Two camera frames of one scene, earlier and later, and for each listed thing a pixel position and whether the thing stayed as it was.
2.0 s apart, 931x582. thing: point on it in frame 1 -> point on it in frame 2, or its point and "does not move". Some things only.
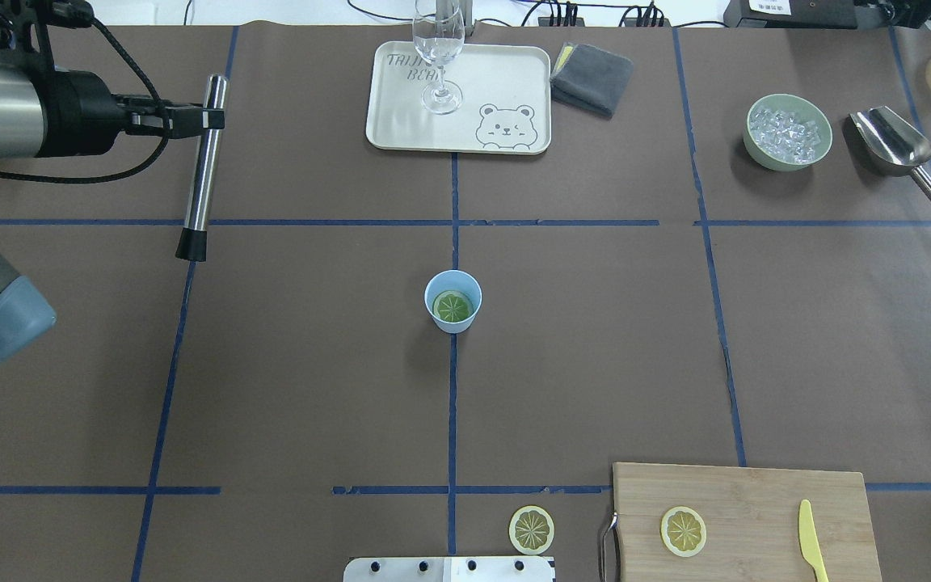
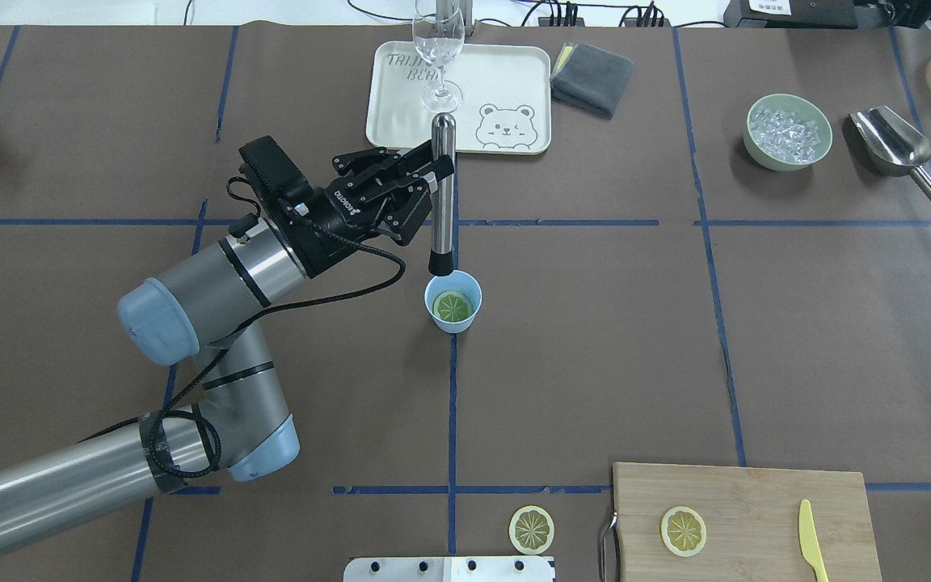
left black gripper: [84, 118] -> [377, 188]
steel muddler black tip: [193, 246] -> [442, 258]
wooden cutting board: [751, 517] does not move
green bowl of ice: [785, 132] does not move
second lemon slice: [532, 529] does not move
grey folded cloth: [590, 78] does not move
